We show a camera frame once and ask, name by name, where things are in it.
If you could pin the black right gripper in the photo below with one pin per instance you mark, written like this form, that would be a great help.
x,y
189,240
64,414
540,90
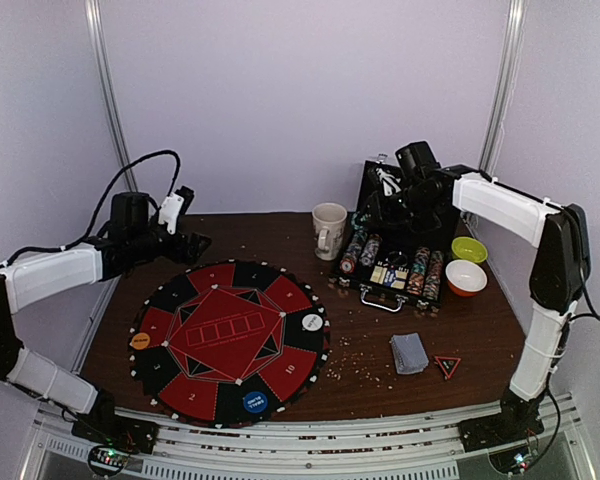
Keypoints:
x,y
385,207

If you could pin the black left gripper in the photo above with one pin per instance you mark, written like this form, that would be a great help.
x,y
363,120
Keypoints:
x,y
192,253

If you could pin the poker chip row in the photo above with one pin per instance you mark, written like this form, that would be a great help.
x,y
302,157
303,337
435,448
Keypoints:
x,y
433,276
416,279
369,251
351,255

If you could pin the orange big blind button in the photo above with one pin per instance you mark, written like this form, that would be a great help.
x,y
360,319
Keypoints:
x,y
140,341

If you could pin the white dealer button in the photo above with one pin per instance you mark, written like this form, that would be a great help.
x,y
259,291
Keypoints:
x,y
312,322

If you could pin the blue small blind button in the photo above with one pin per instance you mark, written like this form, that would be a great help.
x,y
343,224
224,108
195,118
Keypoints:
x,y
255,402

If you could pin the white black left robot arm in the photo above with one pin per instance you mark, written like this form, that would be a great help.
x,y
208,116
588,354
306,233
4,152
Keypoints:
x,y
29,280

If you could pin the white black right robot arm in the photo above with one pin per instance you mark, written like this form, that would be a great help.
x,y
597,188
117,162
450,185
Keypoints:
x,y
557,282

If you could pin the black poker chip case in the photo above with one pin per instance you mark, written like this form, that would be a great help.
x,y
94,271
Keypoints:
x,y
398,248

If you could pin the green plastic bowl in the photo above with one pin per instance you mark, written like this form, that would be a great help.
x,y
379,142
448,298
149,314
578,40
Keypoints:
x,y
470,249

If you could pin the blue card box in case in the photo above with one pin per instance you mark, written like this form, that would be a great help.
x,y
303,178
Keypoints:
x,y
396,277

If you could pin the white orange bowl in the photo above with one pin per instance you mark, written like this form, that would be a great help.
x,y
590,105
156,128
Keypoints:
x,y
465,278

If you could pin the cream ceramic mug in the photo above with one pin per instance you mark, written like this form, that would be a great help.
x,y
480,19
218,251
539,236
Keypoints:
x,y
329,224

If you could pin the round red black poker mat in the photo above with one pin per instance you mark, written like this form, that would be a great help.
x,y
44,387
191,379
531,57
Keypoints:
x,y
222,330

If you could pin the grey playing card deck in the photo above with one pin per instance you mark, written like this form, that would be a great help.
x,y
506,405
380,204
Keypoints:
x,y
409,354

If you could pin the black red triangular token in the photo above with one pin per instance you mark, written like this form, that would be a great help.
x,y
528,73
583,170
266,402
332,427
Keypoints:
x,y
447,365

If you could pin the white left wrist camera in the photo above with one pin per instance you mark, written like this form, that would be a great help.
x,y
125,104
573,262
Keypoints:
x,y
174,205

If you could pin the right aluminium frame post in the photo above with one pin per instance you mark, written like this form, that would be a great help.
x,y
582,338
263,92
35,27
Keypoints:
x,y
505,85

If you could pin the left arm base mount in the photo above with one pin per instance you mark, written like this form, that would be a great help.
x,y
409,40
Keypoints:
x,y
104,426

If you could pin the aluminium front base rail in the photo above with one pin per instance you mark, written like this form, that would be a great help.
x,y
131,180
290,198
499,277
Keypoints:
x,y
419,446

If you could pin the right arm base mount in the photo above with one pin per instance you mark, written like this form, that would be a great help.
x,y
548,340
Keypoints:
x,y
496,430

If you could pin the aluminium corner frame post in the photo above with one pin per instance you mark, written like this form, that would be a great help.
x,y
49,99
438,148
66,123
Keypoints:
x,y
97,38

